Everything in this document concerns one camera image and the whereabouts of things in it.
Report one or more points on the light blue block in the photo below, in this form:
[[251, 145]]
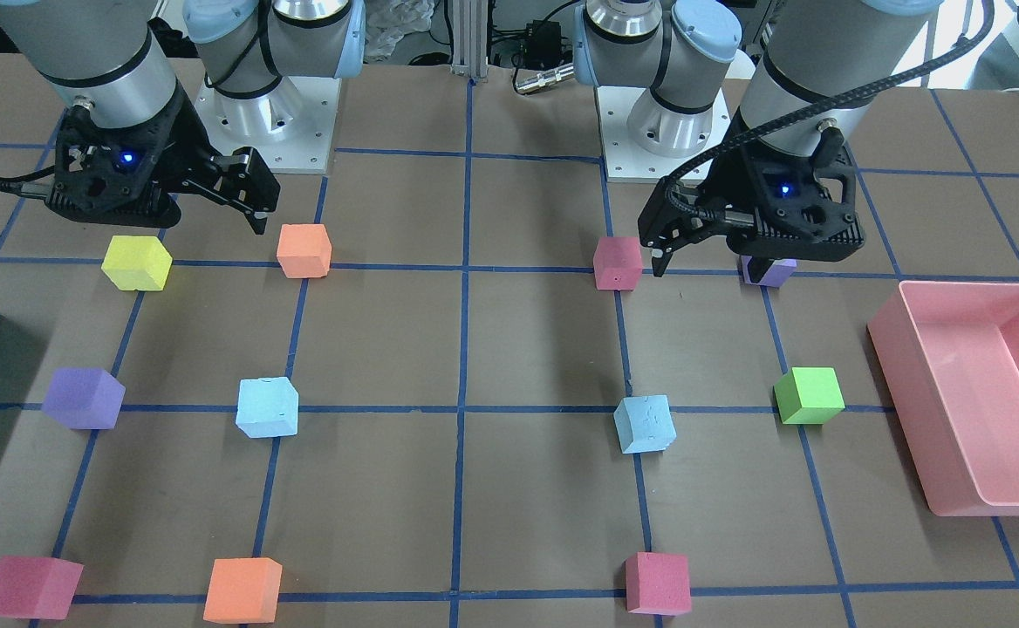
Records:
[[267, 407], [644, 424]]

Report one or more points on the orange foam block near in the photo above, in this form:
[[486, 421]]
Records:
[[243, 591]]

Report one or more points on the yellow foam block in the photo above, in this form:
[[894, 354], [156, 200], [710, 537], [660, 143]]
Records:
[[137, 262]]

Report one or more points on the red foam block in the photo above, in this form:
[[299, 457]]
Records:
[[658, 584], [617, 263], [37, 587]]

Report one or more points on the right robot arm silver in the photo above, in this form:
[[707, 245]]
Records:
[[108, 51]]

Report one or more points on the red foam block far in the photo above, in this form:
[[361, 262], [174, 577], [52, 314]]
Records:
[[617, 263]]

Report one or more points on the green foam block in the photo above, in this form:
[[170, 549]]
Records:
[[808, 396]]

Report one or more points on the purple foam block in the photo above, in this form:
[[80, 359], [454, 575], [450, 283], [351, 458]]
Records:
[[766, 272], [84, 398]]

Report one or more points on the orange foam block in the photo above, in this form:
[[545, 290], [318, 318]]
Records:
[[243, 591], [304, 251]]

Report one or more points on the pink plastic bin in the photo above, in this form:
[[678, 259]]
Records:
[[950, 358]]

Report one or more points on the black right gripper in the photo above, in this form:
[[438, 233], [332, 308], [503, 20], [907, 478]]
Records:
[[180, 139]]

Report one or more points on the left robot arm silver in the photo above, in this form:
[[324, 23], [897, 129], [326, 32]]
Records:
[[824, 60]]

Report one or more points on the orange foam block far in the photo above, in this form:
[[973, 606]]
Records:
[[304, 251]]

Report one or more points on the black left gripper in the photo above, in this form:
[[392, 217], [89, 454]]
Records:
[[730, 177]]

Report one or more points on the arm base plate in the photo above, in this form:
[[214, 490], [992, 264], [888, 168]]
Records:
[[291, 131], [640, 148]]

